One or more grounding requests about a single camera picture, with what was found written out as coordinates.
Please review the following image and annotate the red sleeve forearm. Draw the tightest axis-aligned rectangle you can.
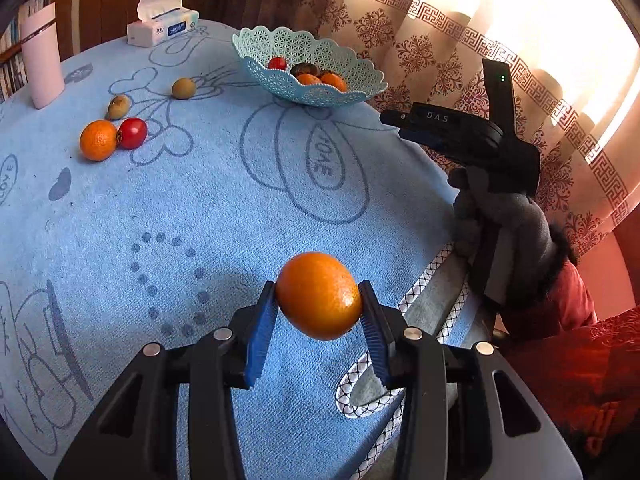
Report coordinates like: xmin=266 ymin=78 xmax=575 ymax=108
xmin=503 ymin=262 xmax=639 ymax=479

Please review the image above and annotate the small red tomato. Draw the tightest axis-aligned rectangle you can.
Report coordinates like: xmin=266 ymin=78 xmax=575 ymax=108
xmin=268 ymin=56 xmax=288 ymax=70

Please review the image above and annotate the wooden bookshelf with books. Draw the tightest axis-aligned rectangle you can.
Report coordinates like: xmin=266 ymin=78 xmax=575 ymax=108
xmin=0 ymin=0 xmax=52 ymax=102

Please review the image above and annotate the mandarin orange with stem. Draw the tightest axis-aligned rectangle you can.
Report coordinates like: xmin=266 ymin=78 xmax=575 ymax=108
xmin=79 ymin=119 xmax=117 ymax=162

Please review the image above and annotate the pink thermos bottle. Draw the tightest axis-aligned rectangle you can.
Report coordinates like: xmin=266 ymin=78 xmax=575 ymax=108
xmin=20 ymin=2 xmax=65 ymax=110

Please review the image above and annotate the dark brown passion fruit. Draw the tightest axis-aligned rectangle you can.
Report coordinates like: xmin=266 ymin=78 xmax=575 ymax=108
xmin=290 ymin=63 xmax=319 ymax=77

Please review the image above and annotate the green brown kiwi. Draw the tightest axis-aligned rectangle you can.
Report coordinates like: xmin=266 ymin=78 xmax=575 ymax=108
xmin=171 ymin=77 xmax=198 ymax=100

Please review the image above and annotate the white tissue pack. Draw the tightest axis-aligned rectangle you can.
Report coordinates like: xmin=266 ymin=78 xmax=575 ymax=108
xmin=127 ymin=0 xmax=200 ymax=48

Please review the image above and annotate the patterned beige curtain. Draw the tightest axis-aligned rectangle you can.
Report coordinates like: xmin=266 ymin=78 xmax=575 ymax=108
xmin=192 ymin=0 xmax=639 ymax=255

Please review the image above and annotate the grey gloved hand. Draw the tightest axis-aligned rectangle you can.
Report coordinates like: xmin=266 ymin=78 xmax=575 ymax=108
xmin=448 ymin=167 xmax=578 ymax=311

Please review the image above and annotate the light blue love tablecloth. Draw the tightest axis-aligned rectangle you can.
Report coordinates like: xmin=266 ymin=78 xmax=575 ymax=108
xmin=1 ymin=22 xmax=477 ymax=477

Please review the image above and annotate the teal lattice fruit basket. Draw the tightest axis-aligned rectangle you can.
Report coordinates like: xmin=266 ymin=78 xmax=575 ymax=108
xmin=232 ymin=25 xmax=388 ymax=107

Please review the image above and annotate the large smooth orange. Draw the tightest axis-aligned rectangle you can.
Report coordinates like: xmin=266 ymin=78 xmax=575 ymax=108
xmin=276 ymin=252 xmax=362 ymax=340

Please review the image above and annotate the large red tomato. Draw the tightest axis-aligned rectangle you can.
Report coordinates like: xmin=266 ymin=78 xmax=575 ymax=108
xmin=117 ymin=117 xmax=148 ymax=150

